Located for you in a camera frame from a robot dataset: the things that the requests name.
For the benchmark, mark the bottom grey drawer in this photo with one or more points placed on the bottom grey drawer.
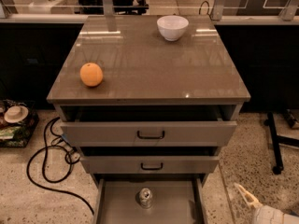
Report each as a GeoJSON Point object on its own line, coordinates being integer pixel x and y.
{"type": "Point", "coordinates": [175, 201]}

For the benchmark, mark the straw hat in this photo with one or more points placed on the straw hat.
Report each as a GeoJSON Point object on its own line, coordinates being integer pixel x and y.
{"type": "Point", "coordinates": [16, 114]}

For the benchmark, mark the grey drawer cabinet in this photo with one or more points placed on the grey drawer cabinet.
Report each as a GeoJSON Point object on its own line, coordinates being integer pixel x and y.
{"type": "Point", "coordinates": [140, 67]}

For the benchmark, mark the black middle drawer handle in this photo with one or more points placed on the black middle drawer handle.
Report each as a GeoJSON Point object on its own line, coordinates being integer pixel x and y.
{"type": "Point", "coordinates": [146, 167]}

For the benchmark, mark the black top drawer handle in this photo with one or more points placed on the black top drawer handle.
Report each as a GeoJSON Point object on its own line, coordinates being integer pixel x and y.
{"type": "Point", "coordinates": [140, 135]}

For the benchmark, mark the black drawer handle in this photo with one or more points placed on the black drawer handle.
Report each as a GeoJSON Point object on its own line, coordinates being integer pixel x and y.
{"type": "Point", "coordinates": [140, 135]}
{"type": "Point", "coordinates": [146, 167]}

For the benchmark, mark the black wheeled stand base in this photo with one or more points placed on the black wheeled stand base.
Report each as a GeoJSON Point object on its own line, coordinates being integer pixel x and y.
{"type": "Point", "coordinates": [276, 141]}

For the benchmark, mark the white ceramic bowl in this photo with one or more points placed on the white ceramic bowl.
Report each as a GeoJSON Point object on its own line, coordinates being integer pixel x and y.
{"type": "Point", "coordinates": [172, 27]}

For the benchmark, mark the grey drawer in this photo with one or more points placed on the grey drawer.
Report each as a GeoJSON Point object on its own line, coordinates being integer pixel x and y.
{"type": "Point", "coordinates": [175, 201]}
{"type": "Point", "coordinates": [126, 160]}
{"type": "Point", "coordinates": [116, 126]}

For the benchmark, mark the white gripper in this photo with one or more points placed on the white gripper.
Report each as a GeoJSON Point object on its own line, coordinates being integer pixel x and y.
{"type": "Point", "coordinates": [270, 216]}

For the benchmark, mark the middle grey drawer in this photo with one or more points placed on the middle grey drawer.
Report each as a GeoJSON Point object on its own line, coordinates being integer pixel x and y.
{"type": "Point", "coordinates": [126, 160]}

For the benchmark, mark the orange fruit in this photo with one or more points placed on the orange fruit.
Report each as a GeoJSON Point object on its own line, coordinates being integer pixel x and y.
{"type": "Point", "coordinates": [91, 74]}

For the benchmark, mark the top grey drawer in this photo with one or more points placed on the top grey drawer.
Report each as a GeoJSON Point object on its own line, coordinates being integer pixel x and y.
{"type": "Point", "coordinates": [116, 126]}

